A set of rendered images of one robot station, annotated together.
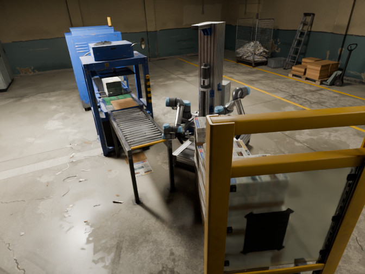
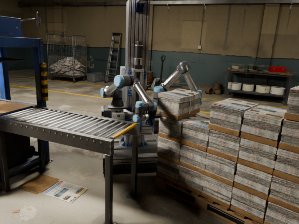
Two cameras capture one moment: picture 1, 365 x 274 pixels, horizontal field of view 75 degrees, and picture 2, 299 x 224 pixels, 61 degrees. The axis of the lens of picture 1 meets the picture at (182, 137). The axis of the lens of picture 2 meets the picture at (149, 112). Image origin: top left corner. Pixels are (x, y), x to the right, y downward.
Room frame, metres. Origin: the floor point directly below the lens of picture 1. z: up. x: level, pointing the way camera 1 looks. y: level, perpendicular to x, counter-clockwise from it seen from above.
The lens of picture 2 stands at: (0.79, 1.74, 1.56)
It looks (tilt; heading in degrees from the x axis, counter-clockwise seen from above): 15 degrees down; 315
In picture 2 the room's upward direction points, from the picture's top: 3 degrees clockwise
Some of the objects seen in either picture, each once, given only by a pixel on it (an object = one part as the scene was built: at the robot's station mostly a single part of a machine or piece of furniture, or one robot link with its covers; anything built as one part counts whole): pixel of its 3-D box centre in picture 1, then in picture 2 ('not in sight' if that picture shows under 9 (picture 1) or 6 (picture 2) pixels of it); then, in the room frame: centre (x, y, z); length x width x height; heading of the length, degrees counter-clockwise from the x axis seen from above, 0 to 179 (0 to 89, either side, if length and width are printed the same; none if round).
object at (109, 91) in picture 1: (112, 86); not in sight; (4.50, 1.29, 0.93); 0.38 x 0.30 x 0.26; 24
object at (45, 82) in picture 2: (148, 88); (44, 82); (3.83, 0.52, 1.05); 0.05 x 0.05 x 0.45; 24
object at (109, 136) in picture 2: (148, 143); (118, 132); (2.51, 0.42, 0.77); 0.47 x 0.05 x 0.05; 114
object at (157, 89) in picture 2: (219, 111); (158, 91); (2.92, -0.50, 0.98); 0.13 x 0.12 x 0.14; 120
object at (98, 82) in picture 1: (108, 87); not in sight; (5.01, 1.52, 0.75); 1.53 x 0.64 x 0.10; 24
